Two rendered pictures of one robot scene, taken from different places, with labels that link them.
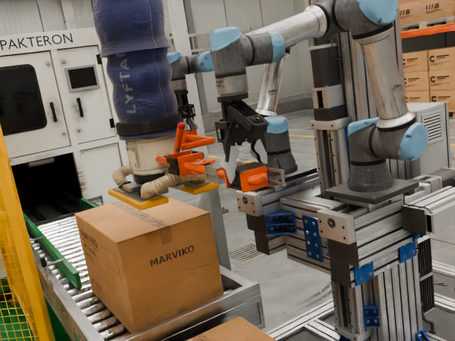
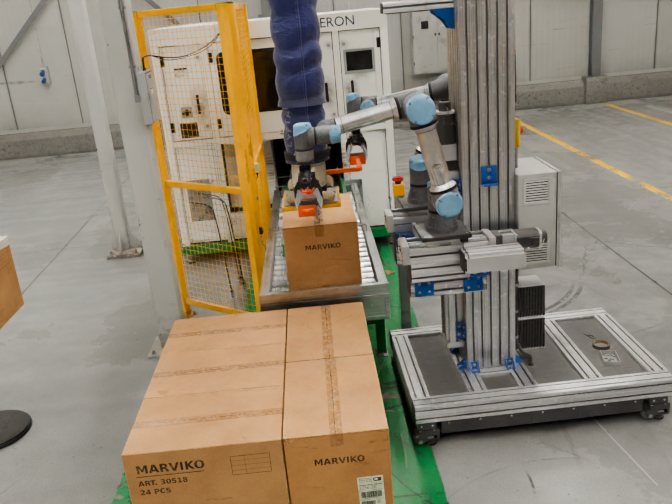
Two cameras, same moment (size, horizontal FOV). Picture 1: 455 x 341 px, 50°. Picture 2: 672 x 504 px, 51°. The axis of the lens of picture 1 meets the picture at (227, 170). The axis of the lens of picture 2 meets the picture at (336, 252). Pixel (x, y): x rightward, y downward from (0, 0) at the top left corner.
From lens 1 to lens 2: 2.10 m
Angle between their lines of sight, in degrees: 29
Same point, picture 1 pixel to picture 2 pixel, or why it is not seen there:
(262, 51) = (321, 138)
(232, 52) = (300, 139)
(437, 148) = (541, 209)
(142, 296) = (297, 268)
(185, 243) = (333, 239)
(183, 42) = not seen: hidden behind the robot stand
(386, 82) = (428, 161)
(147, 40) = (302, 101)
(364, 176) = (430, 220)
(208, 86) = (610, 37)
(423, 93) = not seen: outside the picture
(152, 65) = (304, 117)
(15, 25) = not seen: outside the picture
